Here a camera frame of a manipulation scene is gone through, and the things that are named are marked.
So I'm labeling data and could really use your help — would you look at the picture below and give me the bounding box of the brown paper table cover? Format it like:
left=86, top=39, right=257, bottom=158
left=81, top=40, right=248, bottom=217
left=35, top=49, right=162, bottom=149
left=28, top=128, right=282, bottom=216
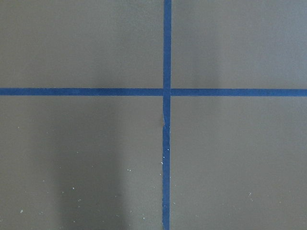
left=0, top=0, right=307, bottom=230

